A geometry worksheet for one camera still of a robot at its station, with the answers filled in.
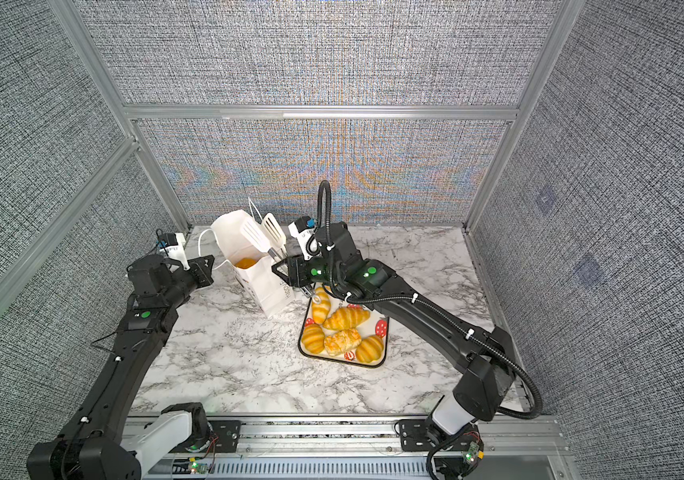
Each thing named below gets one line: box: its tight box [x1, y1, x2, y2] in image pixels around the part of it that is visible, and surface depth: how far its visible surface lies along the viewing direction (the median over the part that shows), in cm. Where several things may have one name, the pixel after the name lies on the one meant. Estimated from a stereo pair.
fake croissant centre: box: [323, 307, 371, 331], surface depth 92 cm
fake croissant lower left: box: [301, 323, 325, 354], surface depth 87 cm
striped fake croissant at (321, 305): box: [311, 286, 331, 325], surface depth 95 cm
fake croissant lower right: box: [355, 335, 384, 363], surface depth 86 cm
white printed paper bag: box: [211, 210, 295, 317], surface depth 86 cm
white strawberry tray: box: [298, 286, 390, 368], surface depth 89 cm
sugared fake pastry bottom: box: [323, 328, 362, 356], surface depth 87 cm
